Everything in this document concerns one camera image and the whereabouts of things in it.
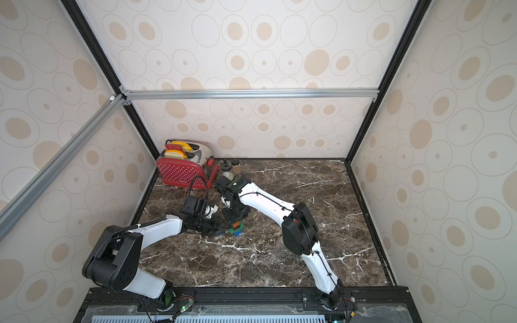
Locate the green long lego brick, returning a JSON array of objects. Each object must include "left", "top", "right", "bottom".
[{"left": 230, "top": 227, "right": 242, "bottom": 234}]

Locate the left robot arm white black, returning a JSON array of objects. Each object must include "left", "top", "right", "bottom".
[{"left": 82, "top": 196, "right": 222, "bottom": 306}]

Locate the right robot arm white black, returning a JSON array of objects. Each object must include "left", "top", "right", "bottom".
[{"left": 214, "top": 174, "right": 346, "bottom": 310}]

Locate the brown pepper shaker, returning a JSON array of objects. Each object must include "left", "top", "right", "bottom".
[{"left": 231, "top": 159, "right": 242, "bottom": 174}]

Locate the white salt shaker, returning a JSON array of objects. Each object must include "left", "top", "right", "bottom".
[{"left": 220, "top": 160, "right": 235, "bottom": 181}]

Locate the red toy toaster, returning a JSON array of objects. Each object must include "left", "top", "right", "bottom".
[{"left": 157, "top": 139, "right": 219, "bottom": 189}]

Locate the yellow toy toast slice front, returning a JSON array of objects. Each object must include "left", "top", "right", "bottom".
[{"left": 164, "top": 149, "right": 188, "bottom": 160}]

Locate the yellow toy toast slice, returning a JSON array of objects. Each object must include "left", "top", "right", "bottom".
[
  {"left": 165, "top": 141, "right": 193, "bottom": 152},
  {"left": 164, "top": 149, "right": 188, "bottom": 160}
]

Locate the yellow toy toast slice back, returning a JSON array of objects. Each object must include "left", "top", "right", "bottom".
[{"left": 165, "top": 141, "right": 193, "bottom": 152}]

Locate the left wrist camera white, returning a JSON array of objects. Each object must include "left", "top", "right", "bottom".
[{"left": 203, "top": 205, "right": 219, "bottom": 219}]

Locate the black left camera cable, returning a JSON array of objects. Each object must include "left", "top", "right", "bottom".
[{"left": 186, "top": 174, "right": 209, "bottom": 201}]

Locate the aluminium horizontal frame bar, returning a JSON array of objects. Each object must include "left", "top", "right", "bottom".
[{"left": 123, "top": 87, "right": 380, "bottom": 100}]

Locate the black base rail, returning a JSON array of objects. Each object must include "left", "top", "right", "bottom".
[{"left": 75, "top": 287, "right": 421, "bottom": 322}]

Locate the aluminium left frame bar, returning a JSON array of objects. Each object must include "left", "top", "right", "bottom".
[{"left": 1, "top": 94, "right": 125, "bottom": 239}]

